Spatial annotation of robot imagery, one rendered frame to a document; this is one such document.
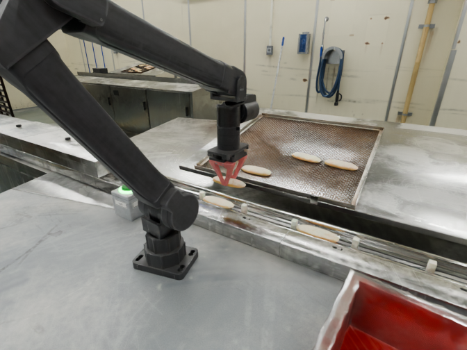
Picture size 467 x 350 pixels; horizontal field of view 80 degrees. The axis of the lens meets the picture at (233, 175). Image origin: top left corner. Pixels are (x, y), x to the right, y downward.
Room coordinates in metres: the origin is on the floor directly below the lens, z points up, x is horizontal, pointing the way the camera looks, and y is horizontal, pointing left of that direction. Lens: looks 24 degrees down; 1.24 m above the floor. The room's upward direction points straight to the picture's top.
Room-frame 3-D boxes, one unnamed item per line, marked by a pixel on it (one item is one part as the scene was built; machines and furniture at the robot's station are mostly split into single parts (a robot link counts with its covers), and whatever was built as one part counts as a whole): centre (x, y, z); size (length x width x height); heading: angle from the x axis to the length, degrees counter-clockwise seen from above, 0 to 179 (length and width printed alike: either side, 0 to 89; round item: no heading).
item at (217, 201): (0.69, 0.04, 0.86); 0.10 x 0.04 x 0.01; 58
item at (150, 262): (0.49, 0.15, 0.86); 0.12 x 0.09 x 0.08; 72
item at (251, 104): (0.71, -0.01, 1.13); 0.11 x 0.09 x 0.12; 144
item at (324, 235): (0.54, -0.20, 0.86); 0.10 x 0.04 x 0.01; 58
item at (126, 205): (0.69, 0.28, 0.84); 0.08 x 0.08 x 0.11; 58
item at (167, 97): (4.65, 1.44, 0.51); 3.00 x 1.26 x 1.03; 58
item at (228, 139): (0.67, 0.01, 1.04); 0.10 x 0.07 x 0.07; 149
